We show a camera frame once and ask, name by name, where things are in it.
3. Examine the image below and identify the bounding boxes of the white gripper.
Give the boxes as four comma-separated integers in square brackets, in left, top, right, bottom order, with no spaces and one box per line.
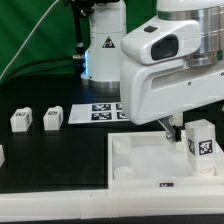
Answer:
[120,18,224,143]

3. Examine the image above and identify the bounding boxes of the white square tabletop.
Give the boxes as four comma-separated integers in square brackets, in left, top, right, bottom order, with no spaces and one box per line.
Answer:
[108,131,224,190]

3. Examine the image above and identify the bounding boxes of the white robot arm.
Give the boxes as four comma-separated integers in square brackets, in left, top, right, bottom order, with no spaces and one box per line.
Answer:
[82,0,224,125]

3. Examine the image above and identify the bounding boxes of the white sheet with markers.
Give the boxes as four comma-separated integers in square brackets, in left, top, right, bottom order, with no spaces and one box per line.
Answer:
[68,102,128,124]

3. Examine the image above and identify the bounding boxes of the white front obstacle bar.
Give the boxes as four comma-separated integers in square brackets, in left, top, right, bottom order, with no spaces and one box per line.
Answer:
[0,186,224,223]

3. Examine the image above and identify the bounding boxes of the white block left edge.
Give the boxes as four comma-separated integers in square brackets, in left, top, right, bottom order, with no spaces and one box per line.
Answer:
[0,145,5,168]

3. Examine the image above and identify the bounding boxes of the black cable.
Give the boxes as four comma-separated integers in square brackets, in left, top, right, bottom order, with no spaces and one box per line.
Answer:
[0,55,84,88]

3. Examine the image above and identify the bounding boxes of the white cable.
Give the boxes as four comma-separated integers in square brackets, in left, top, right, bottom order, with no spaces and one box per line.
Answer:
[0,0,60,83]

